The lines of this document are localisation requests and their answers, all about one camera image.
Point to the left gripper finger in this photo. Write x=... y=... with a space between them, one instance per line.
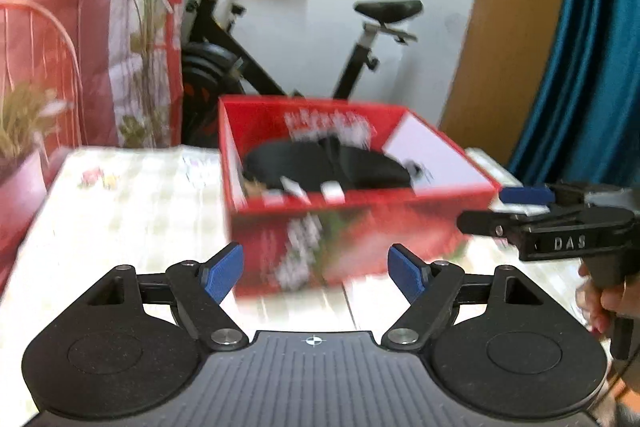
x=527 y=195
x=487 y=222

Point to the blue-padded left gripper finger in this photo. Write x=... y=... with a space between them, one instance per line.
x=198 y=290
x=430 y=290

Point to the black soft item in box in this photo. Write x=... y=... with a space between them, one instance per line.
x=311 y=164

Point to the person's right hand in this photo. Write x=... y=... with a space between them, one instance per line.
x=599 y=306

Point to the green plaid bunny tablecloth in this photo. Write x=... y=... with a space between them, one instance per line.
x=149 y=210

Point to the red strawberry cardboard box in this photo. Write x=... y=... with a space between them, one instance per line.
x=293 y=239

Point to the orange wooden door panel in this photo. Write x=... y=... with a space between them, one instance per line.
x=501 y=65

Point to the pink printed backdrop cloth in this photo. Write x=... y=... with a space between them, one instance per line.
x=76 y=73

